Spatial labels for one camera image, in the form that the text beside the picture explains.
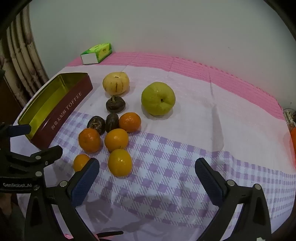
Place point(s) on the small orange tangerine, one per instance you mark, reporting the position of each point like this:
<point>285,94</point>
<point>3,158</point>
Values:
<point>79,162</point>

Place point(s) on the green tissue box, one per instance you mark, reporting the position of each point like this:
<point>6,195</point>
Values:
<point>99,52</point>

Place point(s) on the pink foam mat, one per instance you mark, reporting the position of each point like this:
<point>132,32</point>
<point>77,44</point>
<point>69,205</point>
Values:
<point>208,67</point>

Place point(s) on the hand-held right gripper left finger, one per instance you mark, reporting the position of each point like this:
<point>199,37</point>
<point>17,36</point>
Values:
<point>85,183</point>

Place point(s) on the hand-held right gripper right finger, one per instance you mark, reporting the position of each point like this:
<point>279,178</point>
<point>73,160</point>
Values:
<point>208,183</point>

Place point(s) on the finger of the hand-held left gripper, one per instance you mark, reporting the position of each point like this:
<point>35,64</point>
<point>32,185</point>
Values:
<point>48,154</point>
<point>19,130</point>

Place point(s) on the white crumpled object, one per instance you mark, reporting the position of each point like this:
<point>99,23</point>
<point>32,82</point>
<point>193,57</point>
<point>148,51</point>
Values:
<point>289,117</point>

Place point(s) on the green pear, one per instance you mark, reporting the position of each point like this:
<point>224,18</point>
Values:
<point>158,98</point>

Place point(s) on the yellow striped melon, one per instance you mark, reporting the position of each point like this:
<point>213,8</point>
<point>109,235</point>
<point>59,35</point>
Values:
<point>115,83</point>

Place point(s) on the purple checked cloth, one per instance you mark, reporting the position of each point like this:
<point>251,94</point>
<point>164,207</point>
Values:
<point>185,150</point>

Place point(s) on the dark brown water chestnut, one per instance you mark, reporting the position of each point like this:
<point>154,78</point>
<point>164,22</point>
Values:
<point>115,105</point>
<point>96,124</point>
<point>112,121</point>

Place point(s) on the beige patterned curtain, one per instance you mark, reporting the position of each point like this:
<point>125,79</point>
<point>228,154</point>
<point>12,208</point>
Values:
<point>23,58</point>

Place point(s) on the orange object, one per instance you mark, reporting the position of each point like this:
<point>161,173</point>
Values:
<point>293,141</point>

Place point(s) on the red and gold tin box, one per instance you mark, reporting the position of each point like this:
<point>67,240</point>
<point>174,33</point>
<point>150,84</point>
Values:
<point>64,109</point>

